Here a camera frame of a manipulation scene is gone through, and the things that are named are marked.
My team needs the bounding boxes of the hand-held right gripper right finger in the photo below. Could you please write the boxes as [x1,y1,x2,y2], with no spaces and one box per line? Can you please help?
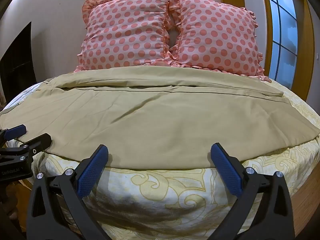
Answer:
[209,143,295,240]

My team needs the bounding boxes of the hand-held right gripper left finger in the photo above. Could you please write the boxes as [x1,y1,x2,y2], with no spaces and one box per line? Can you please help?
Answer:
[26,144,112,240]

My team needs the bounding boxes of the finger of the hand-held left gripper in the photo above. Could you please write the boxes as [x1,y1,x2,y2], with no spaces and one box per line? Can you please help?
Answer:
[12,133,52,155]
[0,124,27,141]

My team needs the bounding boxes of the beige blanket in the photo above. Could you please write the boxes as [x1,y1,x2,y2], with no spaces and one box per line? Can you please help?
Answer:
[0,65,320,170]

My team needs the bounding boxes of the yellow patterned bed sheet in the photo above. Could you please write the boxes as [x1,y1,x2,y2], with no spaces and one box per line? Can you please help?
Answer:
[0,79,320,240]

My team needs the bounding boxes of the dark cabinet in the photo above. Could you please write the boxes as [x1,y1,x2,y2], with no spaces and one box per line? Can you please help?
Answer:
[0,21,37,105]

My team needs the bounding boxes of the pink polka dot pillow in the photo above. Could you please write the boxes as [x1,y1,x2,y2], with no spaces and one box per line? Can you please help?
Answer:
[167,0,272,82]
[74,0,181,72]

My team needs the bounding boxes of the wooden bed frame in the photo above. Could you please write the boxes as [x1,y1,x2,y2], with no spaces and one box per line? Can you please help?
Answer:
[291,165,320,240]

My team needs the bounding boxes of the window with wooden frame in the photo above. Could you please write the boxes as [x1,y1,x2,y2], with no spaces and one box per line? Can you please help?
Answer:
[259,0,315,90]

